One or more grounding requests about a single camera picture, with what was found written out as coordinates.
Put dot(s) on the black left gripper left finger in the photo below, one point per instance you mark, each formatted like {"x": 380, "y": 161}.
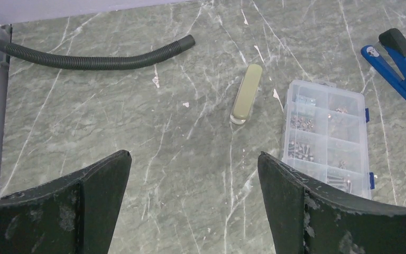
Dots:
{"x": 75, "y": 213}

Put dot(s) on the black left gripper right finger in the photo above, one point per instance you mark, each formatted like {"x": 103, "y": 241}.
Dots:
{"x": 308, "y": 216}

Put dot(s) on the small beige white stapler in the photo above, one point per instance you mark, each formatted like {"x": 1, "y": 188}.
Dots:
{"x": 246, "y": 94}

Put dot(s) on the blue black stapler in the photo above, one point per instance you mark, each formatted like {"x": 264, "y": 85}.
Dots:
{"x": 391, "y": 62}

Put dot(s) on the clear plastic screw organizer box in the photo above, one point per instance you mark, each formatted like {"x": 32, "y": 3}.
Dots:
{"x": 325, "y": 136}

